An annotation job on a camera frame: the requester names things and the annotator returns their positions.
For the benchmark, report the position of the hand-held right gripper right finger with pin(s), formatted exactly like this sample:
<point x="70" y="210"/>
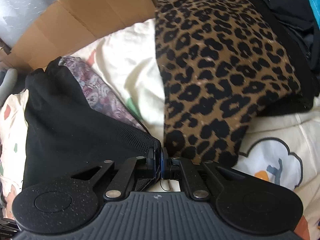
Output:
<point x="164" y="166"/>

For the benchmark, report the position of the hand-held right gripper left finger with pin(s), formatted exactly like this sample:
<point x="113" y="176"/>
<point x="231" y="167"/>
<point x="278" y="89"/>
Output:
<point x="153" y="165"/>

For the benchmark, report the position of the black garment with paisley lining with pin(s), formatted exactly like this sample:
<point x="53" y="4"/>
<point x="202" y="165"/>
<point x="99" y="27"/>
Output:
<point x="62" y="130"/>

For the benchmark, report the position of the leopard print garment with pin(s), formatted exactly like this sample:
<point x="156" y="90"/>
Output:
<point x="212" y="67"/>

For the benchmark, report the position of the black clothes pile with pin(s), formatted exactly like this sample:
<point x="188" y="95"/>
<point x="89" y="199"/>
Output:
<point x="282" y="10"/>

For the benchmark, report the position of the cream bedsheet with colour patches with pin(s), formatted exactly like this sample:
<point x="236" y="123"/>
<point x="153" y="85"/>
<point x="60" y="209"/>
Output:
<point x="125" y="62"/>

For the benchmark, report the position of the light grey cushion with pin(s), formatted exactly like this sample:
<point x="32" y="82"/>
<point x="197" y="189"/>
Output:
<point x="8" y="85"/>

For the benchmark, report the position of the brown cardboard sheet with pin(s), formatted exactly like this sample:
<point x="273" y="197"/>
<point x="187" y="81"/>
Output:
<point x="82" y="12"/>

